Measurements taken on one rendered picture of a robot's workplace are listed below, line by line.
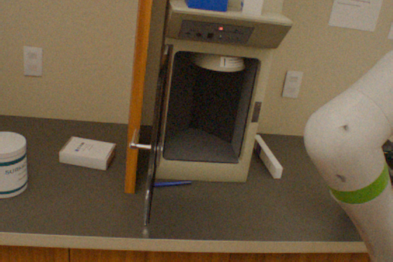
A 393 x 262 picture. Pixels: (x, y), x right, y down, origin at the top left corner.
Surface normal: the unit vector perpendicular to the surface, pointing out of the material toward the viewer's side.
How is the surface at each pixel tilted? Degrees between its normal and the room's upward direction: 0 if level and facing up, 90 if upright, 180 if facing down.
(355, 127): 54
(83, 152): 0
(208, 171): 90
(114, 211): 0
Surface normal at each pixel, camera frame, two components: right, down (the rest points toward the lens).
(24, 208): 0.14, -0.91
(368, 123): 0.10, -0.12
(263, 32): 0.00, 0.93
